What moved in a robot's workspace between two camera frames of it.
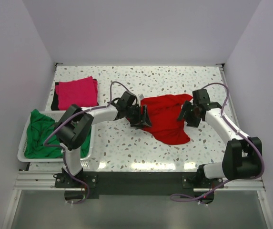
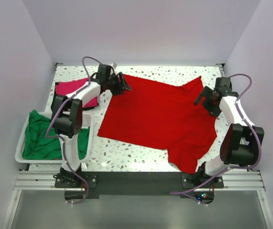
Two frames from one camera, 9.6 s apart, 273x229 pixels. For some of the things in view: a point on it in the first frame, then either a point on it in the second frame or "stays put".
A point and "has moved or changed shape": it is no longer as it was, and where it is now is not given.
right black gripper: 187,105 → 214,111
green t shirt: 42,141 stays put
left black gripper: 136,123 → 119,89
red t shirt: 163,112 has moved or changed shape
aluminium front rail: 39,181 stays put
